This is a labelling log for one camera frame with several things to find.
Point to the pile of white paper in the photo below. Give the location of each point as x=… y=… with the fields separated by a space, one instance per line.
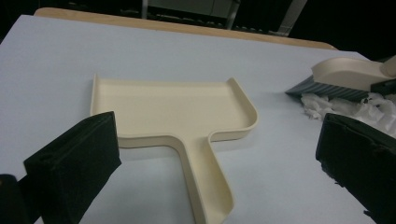
x=348 y=107

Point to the cream plastic dustpan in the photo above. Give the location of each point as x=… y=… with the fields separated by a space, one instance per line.
x=174 y=109

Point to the cream hand brush grey bristles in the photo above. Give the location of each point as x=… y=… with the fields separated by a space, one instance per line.
x=342 y=74

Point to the wooden table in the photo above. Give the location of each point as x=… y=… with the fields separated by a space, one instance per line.
x=186 y=27

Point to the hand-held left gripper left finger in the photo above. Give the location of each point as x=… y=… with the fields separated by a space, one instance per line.
x=74 y=168

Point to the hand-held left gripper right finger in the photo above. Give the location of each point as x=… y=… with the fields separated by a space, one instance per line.
x=358 y=155

